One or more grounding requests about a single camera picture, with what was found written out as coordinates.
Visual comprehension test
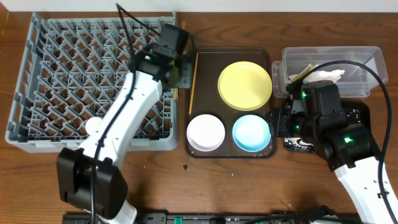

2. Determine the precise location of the light blue bowl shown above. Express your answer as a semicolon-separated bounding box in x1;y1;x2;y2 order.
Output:
232;114;271;152

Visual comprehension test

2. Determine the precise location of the wooden chopstick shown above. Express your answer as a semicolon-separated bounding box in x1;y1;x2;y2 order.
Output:
188;52;199;115

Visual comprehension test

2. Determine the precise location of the yellow round plate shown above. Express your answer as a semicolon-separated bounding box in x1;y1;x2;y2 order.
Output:
218;61;272;111

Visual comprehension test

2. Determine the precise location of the green snack wrapper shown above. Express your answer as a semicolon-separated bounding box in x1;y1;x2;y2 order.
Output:
290;63;315;82

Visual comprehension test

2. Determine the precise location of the white napkin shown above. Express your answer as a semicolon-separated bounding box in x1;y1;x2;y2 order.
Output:
287;70;345;83

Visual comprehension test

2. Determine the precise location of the white pink bowl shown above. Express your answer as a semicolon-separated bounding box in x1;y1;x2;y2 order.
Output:
187;114;226;152

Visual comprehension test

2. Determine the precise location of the white cup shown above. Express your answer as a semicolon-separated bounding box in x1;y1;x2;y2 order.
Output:
85;116;102;135

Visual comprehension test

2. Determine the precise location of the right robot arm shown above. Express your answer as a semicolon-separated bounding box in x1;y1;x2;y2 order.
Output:
266;81;397;223

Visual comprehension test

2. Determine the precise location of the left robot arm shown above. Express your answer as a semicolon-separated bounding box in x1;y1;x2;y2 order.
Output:
57;24;193;223

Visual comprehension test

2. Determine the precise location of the clear plastic waste bin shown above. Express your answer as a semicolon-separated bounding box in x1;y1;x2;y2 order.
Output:
272;46;389;98

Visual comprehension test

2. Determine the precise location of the grey plastic dishwasher rack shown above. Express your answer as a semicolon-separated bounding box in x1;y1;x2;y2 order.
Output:
5;14;177;153

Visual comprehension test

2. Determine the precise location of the dark brown serving tray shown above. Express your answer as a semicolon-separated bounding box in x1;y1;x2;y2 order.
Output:
185;47;278;159

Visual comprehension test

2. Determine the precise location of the black rectangular tray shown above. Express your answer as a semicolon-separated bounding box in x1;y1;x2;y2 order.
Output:
284;93;374;155

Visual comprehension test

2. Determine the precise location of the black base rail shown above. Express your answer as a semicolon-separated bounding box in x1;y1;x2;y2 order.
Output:
62;205;364;224

